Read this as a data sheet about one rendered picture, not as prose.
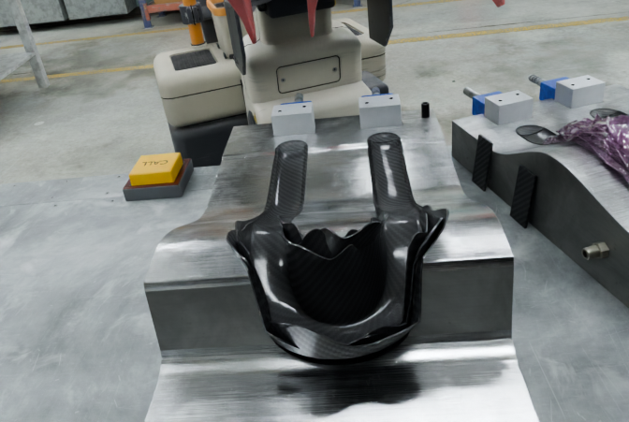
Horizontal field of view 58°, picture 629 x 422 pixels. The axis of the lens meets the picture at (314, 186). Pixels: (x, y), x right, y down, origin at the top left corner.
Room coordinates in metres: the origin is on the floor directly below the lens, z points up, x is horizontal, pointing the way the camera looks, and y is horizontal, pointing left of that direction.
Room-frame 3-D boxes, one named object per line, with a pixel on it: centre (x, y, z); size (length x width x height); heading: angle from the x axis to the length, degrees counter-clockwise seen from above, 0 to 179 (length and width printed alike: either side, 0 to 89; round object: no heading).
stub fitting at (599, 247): (0.41, -0.25, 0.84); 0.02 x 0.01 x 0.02; 102
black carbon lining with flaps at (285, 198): (0.45, -0.02, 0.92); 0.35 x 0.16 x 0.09; 175
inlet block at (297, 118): (0.71, 0.01, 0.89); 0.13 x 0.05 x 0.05; 175
